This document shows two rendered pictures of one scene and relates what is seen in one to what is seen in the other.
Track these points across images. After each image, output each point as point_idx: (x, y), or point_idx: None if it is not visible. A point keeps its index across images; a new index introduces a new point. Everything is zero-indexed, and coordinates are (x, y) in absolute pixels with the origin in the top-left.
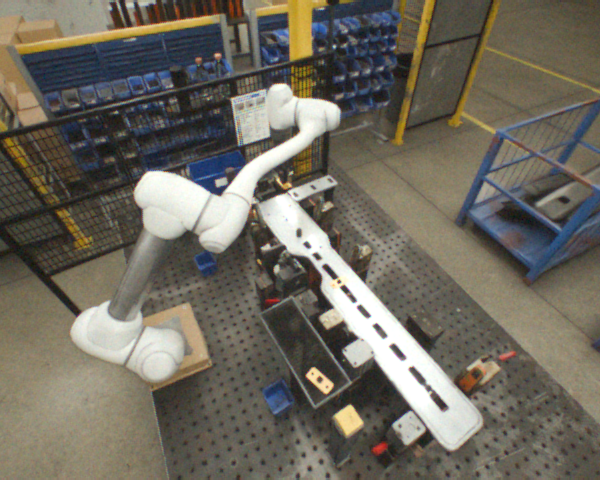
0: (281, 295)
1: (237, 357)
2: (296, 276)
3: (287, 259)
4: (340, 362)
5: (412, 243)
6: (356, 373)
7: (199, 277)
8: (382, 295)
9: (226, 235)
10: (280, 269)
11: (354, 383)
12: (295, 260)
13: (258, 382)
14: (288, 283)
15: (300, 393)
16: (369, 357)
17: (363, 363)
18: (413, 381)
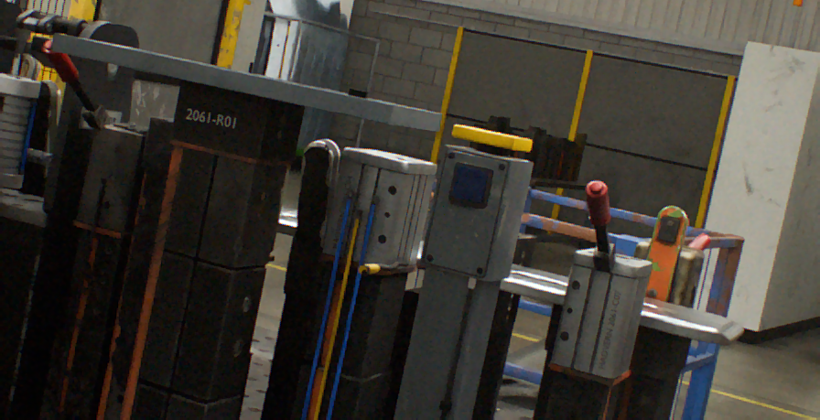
0: (3, 199)
1: None
2: (117, 26)
3: (52, 23)
4: (331, 232)
5: (273, 334)
6: (400, 225)
7: None
8: (264, 391)
9: None
10: (17, 71)
11: (376, 338)
12: (49, 80)
13: None
14: (95, 40)
15: (211, 376)
16: (426, 162)
17: (420, 169)
18: (540, 281)
